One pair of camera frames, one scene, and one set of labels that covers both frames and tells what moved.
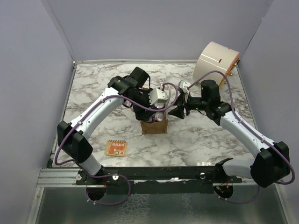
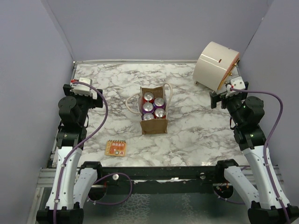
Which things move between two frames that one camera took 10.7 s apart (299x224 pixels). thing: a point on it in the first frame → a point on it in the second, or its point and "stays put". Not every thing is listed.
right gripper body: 193,103 → 233,103
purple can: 159,105 stays put
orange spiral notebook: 115,147 stays put
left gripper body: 142,99 → 87,101
